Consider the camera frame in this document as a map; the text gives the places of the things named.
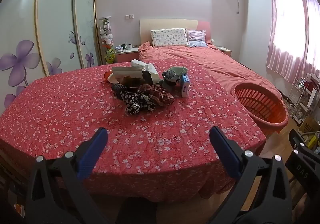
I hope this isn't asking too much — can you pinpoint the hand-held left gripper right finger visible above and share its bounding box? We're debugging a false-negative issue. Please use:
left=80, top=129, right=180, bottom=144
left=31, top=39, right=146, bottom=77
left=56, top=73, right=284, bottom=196
left=209, top=126, right=293, bottom=224

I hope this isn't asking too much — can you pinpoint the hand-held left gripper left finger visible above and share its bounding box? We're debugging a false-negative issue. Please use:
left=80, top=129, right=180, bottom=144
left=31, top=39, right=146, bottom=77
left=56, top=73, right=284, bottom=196
left=25, top=127, right=110, bottom=224

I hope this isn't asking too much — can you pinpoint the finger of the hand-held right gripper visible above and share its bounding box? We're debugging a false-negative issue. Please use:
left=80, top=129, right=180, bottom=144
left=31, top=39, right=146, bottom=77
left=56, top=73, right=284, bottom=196
left=289, top=129, right=320, bottom=158

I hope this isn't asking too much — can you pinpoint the orange laundry basket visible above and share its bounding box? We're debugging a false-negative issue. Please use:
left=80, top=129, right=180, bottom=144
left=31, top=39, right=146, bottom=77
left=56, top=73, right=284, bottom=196
left=234, top=82, right=289, bottom=135

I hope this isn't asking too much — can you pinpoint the black mesh net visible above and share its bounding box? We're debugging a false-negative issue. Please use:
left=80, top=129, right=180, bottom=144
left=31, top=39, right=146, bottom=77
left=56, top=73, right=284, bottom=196
left=111, top=84, right=128, bottom=98

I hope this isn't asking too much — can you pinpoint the white tissue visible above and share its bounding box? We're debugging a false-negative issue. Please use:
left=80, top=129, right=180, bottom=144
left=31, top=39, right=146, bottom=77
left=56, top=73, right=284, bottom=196
left=131, top=59, right=160, bottom=82

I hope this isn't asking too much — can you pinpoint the cardboard box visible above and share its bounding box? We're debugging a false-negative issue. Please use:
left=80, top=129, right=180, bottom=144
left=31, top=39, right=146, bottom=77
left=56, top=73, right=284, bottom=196
left=298, top=114, right=320, bottom=141

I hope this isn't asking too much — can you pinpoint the red floral blanket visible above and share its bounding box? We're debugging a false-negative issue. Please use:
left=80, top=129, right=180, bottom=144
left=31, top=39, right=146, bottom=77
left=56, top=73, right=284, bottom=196
left=0, top=58, right=267, bottom=204

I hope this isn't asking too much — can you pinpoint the black floral cloth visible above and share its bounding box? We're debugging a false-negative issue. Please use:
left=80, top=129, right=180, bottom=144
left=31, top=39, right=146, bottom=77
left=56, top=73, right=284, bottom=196
left=119, top=90, right=156, bottom=115

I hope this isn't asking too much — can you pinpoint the blue and white box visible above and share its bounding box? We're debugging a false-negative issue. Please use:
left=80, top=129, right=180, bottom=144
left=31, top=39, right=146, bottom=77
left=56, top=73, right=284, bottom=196
left=180, top=74, right=191, bottom=98

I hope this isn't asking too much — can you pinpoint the red paper cup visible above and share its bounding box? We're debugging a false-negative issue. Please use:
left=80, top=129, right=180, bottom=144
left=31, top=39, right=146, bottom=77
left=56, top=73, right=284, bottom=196
left=104, top=71, right=121, bottom=85

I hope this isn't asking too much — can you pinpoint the red plaid cloth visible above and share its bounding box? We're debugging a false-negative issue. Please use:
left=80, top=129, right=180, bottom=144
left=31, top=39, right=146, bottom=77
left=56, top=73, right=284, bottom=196
left=139, top=84, right=175, bottom=108

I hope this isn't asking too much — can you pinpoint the tissue pack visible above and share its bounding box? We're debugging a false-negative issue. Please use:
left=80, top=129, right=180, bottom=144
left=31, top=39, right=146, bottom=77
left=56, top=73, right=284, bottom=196
left=112, top=65, right=143, bottom=82

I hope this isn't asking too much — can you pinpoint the green cloth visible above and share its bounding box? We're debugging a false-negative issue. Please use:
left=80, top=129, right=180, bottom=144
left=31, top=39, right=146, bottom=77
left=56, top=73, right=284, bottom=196
left=170, top=66, right=189, bottom=76

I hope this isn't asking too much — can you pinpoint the grey and black cloth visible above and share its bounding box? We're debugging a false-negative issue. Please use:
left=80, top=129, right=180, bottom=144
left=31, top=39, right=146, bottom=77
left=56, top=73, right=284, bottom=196
left=162, top=69, right=183, bottom=83

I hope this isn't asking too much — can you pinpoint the green plush toy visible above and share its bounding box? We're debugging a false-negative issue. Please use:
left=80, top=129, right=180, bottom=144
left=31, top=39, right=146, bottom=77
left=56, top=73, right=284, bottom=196
left=105, top=48, right=117, bottom=64

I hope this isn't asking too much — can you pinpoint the pink and white nightstand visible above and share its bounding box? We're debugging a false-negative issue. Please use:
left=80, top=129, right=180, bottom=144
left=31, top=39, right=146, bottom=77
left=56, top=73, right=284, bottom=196
left=216, top=46, right=232, bottom=58
left=115, top=48, right=139, bottom=64

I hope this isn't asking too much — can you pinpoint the pink curtain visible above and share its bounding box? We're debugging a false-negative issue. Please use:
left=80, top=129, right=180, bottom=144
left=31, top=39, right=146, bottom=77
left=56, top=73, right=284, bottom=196
left=266, top=0, right=320, bottom=88

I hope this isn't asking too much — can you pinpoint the striped pink pillow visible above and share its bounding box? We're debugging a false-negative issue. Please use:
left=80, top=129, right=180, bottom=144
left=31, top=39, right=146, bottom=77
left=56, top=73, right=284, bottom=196
left=186, top=30, right=208, bottom=48

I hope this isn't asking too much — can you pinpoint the clear tube of plush toys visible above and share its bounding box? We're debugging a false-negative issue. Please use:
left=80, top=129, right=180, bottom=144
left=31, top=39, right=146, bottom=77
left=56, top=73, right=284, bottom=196
left=99, top=16, right=117, bottom=65

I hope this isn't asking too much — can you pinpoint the floral white pillow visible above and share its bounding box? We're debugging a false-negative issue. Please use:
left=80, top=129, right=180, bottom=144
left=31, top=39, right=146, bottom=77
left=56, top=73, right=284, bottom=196
left=150, top=28, right=188, bottom=48

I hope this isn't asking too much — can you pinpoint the floral sliding door wardrobe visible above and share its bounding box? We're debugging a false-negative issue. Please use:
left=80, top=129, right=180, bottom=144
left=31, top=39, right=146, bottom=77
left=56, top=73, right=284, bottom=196
left=0, top=0, right=98, bottom=105

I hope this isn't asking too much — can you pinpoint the beige and pink headboard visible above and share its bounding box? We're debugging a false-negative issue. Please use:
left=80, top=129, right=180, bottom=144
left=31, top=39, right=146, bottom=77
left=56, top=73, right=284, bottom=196
left=139, top=18, right=211, bottom=45

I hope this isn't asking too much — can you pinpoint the white wire rack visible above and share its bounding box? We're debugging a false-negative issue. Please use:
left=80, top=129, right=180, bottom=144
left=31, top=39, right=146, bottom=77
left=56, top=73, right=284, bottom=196
left=285, top=79, right=316, bottom=125

